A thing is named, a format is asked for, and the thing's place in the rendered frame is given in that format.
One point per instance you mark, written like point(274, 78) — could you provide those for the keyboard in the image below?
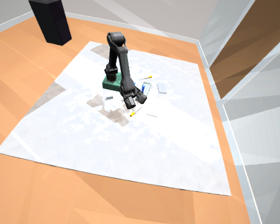
point(147, 87)

